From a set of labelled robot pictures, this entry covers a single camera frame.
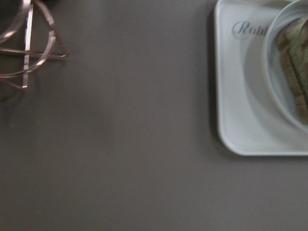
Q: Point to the white round plate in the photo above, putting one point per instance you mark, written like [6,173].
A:
[274,76]

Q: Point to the bread slice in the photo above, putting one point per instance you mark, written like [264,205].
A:
[301,98]
[293,34]

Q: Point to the cream rabbit tray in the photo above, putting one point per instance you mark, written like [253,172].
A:
[248,121]

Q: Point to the copper wire bottle rack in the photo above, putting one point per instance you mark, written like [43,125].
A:
[18,16]

